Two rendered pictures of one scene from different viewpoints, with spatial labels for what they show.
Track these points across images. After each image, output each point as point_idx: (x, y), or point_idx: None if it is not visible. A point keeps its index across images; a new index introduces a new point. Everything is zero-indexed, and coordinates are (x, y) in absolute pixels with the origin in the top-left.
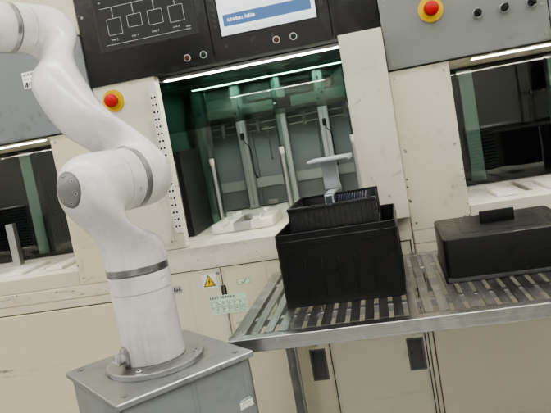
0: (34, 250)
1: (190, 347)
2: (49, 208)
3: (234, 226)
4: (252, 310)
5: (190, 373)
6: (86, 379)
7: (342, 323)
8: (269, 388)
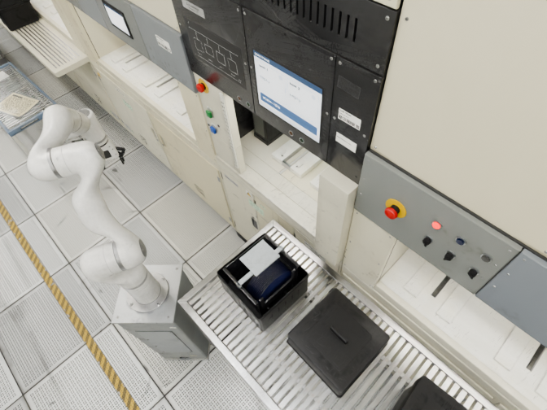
0: None
1: (160, 296)
2: None
3: (282, 163)
4: (214, 272)
5: (144, 320)
6: None
7: (216, 333)
8: None
